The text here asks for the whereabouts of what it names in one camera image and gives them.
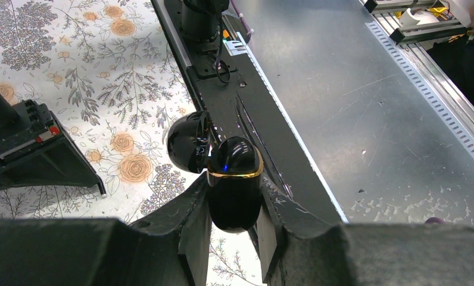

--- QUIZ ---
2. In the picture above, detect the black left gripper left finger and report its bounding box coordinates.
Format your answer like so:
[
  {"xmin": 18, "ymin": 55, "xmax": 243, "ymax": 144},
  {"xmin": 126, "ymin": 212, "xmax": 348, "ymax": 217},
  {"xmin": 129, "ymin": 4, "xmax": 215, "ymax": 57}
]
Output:
[{"xmin": 0, "ymin": 175, "xmax": 211, "ymax": 285}]

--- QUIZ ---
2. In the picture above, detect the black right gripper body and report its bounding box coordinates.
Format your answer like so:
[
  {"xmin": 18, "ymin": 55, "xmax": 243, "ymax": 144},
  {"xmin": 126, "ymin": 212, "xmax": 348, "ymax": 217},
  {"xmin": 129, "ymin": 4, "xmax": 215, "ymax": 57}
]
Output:
[{"xmin": 0, "ymin": 94, "xmax": 106, "ymax": 195}]

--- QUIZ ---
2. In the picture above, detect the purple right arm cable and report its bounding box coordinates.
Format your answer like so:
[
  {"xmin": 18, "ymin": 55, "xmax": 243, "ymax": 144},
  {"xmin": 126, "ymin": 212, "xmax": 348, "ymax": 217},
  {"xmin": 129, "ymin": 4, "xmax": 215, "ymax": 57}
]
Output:
[{"xmin": 229, "ymin": 0, "xmax": 255, "ymax": 42}]

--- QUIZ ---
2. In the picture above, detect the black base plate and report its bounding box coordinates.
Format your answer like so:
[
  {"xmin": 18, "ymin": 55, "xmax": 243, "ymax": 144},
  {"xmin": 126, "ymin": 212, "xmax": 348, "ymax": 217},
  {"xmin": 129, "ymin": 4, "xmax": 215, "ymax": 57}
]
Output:
[{"xmin": 152, "ymin": 1, "xmax": 345, "ymax": 225}]

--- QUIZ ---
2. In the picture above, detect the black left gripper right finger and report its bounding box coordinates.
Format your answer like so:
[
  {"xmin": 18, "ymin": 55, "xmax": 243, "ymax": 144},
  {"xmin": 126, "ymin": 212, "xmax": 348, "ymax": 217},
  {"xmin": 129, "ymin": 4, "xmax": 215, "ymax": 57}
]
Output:
[{"xmin": 257, "ymin": 178, "xmax": 474, "ymax": 285}]

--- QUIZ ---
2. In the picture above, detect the floral table mat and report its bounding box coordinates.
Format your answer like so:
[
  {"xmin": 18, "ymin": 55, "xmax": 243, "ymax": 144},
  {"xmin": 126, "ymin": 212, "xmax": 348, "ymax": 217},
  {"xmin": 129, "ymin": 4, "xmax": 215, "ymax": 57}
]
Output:
[{"xmin": 0, "ymin": 1, "xmax": 263, "ymax": 285}]

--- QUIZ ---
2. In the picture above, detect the black earbud charging case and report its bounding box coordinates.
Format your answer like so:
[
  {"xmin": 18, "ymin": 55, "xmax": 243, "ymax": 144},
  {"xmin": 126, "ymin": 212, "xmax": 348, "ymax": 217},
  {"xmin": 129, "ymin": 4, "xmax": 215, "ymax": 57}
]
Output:
[{"xmin": 167, "ymin": 111, "xmax": 264, "ymax": 234}]

